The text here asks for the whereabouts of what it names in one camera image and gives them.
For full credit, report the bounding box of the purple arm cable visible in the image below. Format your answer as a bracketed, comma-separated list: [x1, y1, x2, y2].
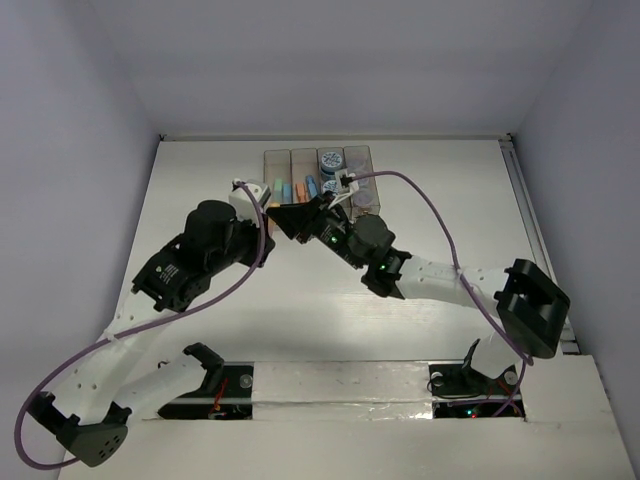
[13, 179, 267, 471]
[337, 170, 535, 417]

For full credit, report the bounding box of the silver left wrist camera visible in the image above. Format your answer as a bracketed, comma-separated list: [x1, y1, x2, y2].
[228, 179, 271, 223]

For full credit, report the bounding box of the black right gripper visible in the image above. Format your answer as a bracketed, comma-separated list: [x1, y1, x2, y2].
[266, 194, 364, 272]

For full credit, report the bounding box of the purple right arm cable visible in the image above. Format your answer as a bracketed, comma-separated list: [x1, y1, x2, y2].
[337, 170, 535, 417]

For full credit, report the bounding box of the pink orange highlighter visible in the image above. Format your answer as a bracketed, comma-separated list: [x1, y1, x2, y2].
[268, 202, 280, 235]

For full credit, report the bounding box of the blue highlighter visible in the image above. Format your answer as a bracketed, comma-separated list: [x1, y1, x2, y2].
[305, 175, 318, 199]

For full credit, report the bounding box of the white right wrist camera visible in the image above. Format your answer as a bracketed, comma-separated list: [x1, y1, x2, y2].
[330, 169, 359, 208]

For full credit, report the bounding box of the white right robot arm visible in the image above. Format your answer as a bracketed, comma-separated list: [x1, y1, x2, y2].
[266, 197, 570, 392]

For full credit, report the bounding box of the light blue marker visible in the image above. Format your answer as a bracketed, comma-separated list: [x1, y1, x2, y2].
[282, 183, 293, 204]

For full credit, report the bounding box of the blue label putty jar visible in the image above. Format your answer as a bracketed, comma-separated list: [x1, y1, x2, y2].
[321, 179, 341, 197]

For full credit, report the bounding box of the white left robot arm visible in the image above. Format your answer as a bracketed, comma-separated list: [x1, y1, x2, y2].
[19, 190, 274, 468]

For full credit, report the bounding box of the clear paper clip jar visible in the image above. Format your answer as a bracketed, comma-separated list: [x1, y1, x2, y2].
[352, 189, 375, 209]

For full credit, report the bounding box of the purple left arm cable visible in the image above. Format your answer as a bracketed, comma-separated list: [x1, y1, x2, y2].
[13, 179, 267, 471]

